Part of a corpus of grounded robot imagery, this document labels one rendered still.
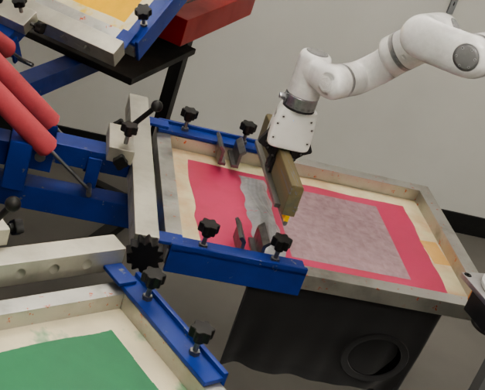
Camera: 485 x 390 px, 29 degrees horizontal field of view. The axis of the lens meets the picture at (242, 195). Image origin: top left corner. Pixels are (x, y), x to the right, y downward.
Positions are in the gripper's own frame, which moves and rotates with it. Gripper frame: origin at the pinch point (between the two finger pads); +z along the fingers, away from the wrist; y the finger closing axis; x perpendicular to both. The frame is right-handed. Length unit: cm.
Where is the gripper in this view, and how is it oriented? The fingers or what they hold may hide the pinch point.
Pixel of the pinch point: (278, 164)
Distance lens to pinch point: 219.5
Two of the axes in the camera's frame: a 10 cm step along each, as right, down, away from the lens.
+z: -2.9, 8.5, 4.4
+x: -1.2, -4.9, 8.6
